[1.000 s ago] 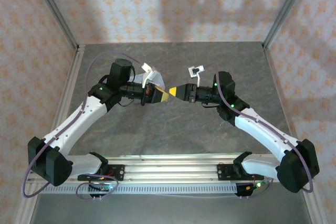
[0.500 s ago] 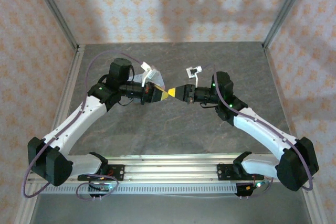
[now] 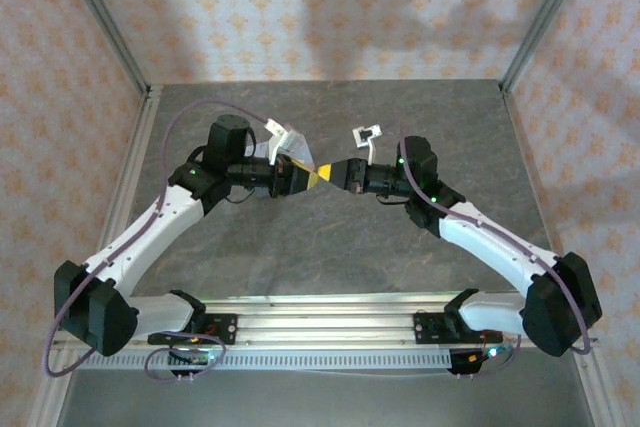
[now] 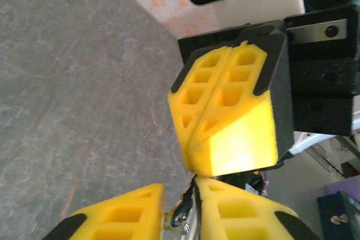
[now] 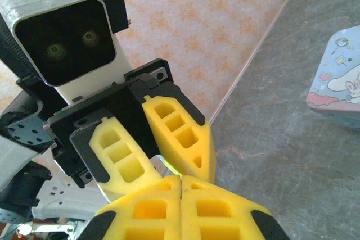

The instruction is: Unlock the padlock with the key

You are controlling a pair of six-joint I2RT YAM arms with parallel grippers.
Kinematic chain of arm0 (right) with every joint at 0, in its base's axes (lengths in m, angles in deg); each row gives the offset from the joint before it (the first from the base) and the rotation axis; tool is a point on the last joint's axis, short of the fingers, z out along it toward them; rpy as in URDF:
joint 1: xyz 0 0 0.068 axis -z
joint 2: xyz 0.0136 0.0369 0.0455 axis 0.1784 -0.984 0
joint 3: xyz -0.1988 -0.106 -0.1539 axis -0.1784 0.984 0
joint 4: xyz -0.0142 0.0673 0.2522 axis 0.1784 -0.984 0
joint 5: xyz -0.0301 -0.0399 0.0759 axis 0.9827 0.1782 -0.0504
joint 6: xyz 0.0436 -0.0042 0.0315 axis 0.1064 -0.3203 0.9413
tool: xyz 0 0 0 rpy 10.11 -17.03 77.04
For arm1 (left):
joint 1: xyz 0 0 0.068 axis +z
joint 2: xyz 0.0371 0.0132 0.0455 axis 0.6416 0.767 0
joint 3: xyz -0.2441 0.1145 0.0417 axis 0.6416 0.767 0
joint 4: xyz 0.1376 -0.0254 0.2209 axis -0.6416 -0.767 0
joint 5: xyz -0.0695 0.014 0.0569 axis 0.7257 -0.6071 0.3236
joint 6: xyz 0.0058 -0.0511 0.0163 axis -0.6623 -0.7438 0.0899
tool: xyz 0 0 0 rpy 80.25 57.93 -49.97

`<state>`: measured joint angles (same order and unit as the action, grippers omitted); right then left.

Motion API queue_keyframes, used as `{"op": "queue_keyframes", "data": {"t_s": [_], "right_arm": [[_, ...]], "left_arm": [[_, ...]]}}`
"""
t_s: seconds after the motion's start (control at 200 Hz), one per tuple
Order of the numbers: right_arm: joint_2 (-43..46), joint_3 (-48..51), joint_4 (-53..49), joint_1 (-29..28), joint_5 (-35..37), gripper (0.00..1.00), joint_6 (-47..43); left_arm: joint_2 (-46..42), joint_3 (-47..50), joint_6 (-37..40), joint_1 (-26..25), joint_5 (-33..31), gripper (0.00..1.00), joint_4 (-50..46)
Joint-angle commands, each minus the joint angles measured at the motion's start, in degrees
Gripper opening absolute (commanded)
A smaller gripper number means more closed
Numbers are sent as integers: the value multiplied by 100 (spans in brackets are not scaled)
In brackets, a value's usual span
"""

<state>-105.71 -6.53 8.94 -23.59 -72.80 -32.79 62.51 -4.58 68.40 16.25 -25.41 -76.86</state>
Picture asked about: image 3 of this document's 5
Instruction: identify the grey stone-pattern table mat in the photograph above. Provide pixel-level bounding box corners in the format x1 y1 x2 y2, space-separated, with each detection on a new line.
102 78 569 299

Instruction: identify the small circuit board green LED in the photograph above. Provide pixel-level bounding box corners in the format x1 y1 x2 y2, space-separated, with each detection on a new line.
188 348 224 366
467 344 514 364

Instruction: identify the aluminium side frame rail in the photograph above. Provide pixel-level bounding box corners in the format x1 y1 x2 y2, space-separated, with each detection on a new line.
27 85 164 427

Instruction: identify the narrow aluminium frame rail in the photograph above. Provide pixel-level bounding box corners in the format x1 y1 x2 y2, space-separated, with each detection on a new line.
197 292 454 306

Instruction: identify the wide aluminium mounting rail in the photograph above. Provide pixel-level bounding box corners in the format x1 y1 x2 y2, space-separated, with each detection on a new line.
52 302 600 349

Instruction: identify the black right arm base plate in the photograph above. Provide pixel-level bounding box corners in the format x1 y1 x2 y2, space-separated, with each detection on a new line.
413 312 502 346

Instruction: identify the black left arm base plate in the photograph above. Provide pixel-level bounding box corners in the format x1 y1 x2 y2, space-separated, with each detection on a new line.
148 313 238 347

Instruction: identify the aluminium frame post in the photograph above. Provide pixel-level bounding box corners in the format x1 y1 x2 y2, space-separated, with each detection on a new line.
499 0 597 94
52 0 154 98

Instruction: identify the grey slotted cable duct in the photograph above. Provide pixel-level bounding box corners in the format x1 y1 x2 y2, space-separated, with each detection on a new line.
74 350 454 372

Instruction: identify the black cable bracket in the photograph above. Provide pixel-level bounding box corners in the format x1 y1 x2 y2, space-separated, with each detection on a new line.
447 352 489 381
167 367 200 385

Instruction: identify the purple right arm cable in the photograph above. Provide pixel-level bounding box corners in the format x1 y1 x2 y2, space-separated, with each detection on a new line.
379 119 599 381

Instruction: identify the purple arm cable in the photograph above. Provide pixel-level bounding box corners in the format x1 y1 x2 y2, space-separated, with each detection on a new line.
43 99 274 384
379 119 599 381

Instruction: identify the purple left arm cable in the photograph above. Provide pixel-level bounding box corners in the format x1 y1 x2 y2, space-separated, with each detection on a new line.
43 99 274 384

